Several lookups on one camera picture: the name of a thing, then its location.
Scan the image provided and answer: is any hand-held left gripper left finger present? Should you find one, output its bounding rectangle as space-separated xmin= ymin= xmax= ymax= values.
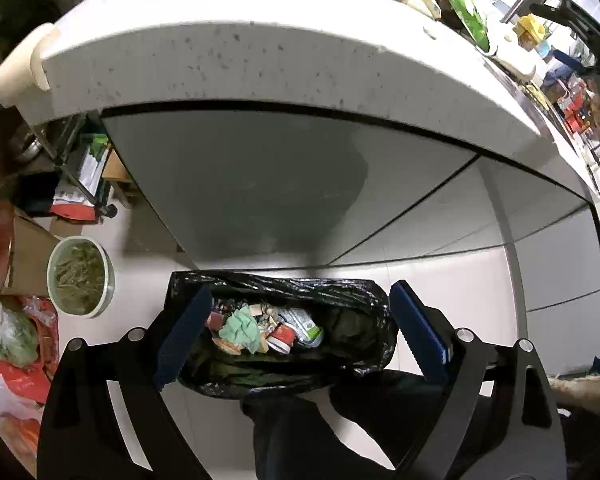
xmin=36 ymin=286 xmax=213 ymax=480

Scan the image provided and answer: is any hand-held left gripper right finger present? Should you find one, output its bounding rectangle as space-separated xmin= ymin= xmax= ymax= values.
xmin=389 ymin=280 xmax=567 ymax=480

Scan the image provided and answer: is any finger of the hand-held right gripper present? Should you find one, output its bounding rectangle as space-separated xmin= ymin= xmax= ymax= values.
xmin=529 ymin=0 xmax=600 ymax=62

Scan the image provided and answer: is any green fuzzy cloth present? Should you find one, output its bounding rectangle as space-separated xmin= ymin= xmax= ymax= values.
xmin=219 ymin=306 xmax=263 ymax=353

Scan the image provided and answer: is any bin with black bag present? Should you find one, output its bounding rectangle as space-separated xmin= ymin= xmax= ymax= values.
xmin=169 ymin=271 xmax=400 ymax=401

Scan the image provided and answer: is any red paper cup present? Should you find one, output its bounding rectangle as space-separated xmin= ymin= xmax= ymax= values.
xmin=269 ymin=325 xmax=296 ymax=353

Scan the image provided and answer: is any white green-label packet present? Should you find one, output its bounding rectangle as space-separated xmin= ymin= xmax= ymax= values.
xmin=280 ymin=307 xmax=325 ymax=348

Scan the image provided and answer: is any yellow bottle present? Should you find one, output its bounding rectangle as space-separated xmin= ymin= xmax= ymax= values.
xmin=512 ymin=12 xmax=548 ymax=43

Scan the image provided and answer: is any steel bowl of greens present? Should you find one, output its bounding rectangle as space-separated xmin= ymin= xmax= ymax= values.
xmin=46 ymin=235 xmax=115 ymax=318

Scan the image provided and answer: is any pale yellow packet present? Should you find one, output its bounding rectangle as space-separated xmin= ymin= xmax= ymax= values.
xmin=405 ymin=0 xmax=443 ymax=21

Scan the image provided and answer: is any bagged cabbage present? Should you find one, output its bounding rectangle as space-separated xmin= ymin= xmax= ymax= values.
xmin=0 ymin=310 xmax=41 ymax=367

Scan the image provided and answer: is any brown cardboard box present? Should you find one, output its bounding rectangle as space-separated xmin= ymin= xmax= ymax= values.
xmin=0 ymin=212 xmax=61 ymax=298

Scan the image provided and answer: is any grey cabinet door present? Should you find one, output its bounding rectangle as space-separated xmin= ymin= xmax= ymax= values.
xmin=102 ymin=110 xmax=481 ymax=267

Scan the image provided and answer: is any red white packet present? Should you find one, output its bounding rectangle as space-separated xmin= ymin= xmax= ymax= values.
xmin=50 ymin=180 xmax=98 ymax=221

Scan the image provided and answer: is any metal wheeled rack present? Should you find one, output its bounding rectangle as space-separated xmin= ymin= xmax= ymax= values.
xmin=30 ymin=115 xmax=118 ymax=221

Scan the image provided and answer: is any white corner guard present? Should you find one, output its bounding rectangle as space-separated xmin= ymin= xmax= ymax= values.
xmin=0 ymin=22 xmax=61 ymax=108

